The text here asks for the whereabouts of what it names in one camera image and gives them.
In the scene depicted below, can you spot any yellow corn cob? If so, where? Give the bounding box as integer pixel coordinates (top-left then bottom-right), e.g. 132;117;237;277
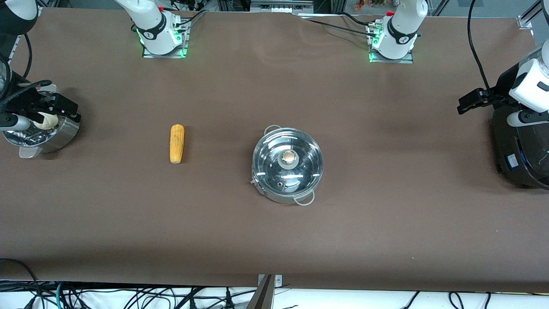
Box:
170;124;185;164

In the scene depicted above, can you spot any glass pot lid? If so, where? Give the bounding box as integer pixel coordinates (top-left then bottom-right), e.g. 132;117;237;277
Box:
252;127;324;194

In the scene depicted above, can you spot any stainless steel steamer pot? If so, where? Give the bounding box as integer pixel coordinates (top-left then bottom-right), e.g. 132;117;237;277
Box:
2;84;81;159

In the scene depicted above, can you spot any white steamed bun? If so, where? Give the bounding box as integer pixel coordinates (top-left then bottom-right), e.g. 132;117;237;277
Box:
33;112;59;131

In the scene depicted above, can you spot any black rice cooker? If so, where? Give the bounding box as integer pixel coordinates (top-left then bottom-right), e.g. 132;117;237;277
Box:
492;101;549;190

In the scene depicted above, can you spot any grey electronics box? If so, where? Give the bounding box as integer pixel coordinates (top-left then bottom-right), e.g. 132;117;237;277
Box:
250;0;314;14

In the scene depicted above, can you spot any brown table cover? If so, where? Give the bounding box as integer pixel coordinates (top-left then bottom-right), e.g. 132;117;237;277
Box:
0;8;549;293

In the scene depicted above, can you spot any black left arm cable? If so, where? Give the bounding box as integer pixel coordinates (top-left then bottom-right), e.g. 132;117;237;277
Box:
467;0;495;94

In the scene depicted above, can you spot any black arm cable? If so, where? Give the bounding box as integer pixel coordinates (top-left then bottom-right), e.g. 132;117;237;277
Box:
0;33;53;108
467;0;495;94

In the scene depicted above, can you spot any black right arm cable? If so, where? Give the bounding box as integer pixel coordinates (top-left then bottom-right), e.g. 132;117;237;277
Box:
0;33;53;108

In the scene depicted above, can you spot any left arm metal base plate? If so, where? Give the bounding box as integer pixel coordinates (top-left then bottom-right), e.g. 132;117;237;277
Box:
368;24;415;64

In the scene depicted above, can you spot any aluminium frame profile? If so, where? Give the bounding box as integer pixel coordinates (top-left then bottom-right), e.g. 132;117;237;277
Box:
516;0;544;30

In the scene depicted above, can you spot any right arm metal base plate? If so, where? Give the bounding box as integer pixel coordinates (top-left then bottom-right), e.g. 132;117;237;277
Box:
142;17;190;58

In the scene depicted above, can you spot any long black table cable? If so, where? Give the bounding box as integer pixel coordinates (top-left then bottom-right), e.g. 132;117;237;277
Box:
296;12;379;38

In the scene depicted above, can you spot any black looping floor cable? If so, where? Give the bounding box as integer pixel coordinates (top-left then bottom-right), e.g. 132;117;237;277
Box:
0;257;41;309

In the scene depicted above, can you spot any short black base cable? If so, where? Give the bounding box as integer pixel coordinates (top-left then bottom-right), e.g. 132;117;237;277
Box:
175;9;209;27

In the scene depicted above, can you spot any silver metal bracket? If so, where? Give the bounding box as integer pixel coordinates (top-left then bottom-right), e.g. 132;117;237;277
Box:
258;274;283;289

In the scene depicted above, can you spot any grey camera stand pole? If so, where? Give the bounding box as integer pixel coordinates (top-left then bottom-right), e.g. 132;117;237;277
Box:
246;275;275;309

